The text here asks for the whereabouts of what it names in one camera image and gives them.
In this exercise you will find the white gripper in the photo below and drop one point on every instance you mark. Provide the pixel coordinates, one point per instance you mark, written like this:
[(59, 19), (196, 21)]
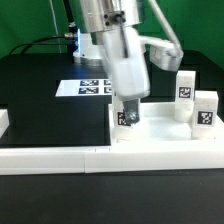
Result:
[(128, 76)]

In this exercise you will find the white square table top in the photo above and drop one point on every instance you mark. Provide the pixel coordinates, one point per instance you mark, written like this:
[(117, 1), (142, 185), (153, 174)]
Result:
[(156, 124)]

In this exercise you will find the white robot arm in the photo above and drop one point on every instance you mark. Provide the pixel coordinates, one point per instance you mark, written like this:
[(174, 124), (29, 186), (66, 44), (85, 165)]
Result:
[(111, 27)]

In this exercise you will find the white sheet with tags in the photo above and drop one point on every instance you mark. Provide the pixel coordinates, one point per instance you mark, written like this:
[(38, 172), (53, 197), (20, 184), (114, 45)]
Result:
[(84, 87)]

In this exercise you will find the white U-shaped fence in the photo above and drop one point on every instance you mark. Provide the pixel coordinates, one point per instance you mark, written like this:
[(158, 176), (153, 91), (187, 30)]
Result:
[(118, 157)]

